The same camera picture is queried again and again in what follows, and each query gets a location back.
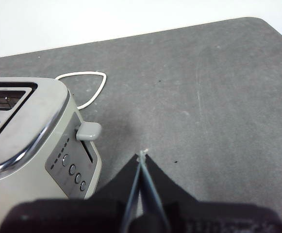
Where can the cream two-slot toaster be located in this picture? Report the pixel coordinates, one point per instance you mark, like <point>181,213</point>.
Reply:
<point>21,136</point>

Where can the grey toaster lever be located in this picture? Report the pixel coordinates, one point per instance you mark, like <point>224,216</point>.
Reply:
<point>88,131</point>

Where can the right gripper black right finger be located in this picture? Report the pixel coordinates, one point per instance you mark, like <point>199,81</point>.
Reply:
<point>191,216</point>

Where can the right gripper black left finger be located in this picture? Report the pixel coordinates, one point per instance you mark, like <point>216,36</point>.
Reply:
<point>102,208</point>

